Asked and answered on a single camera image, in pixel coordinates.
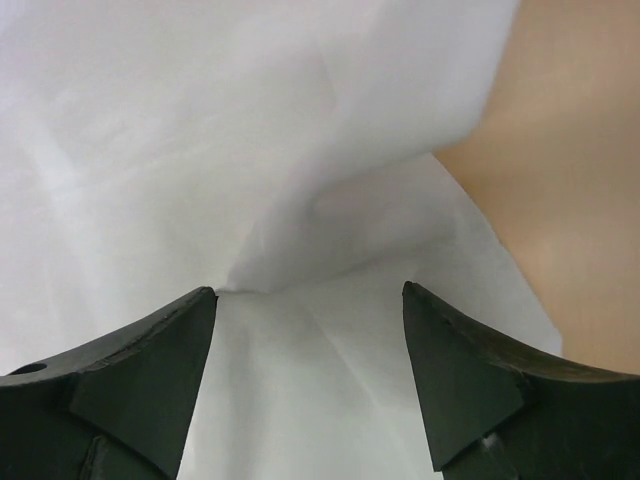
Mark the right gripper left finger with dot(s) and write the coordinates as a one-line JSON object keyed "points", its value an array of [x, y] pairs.
{"points": [[117, 407]]}

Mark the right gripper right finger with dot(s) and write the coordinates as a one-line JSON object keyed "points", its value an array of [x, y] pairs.
{"points": [[496, 408]]}

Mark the white long sleeve shirt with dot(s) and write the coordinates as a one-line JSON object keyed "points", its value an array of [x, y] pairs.
{"points": [[282, 152]]}

